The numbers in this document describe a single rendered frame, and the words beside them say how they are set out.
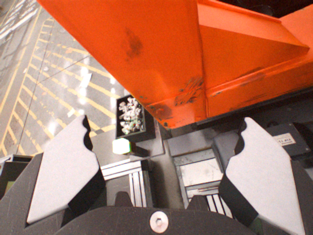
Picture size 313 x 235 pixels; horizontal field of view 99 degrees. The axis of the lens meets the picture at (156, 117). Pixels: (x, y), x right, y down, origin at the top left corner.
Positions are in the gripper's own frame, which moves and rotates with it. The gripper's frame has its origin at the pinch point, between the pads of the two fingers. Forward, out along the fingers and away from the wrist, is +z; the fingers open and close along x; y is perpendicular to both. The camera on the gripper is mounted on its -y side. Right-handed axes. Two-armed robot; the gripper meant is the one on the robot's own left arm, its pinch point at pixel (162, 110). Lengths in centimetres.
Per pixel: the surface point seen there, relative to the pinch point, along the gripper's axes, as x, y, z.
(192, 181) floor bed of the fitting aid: 19, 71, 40
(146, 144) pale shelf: -7, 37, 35
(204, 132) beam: 26, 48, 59
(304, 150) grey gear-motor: 46, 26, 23
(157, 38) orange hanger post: -0.9, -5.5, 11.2
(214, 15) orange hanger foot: 9.5, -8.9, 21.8
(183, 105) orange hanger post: 5.4, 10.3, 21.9
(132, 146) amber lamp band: -10.4, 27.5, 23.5
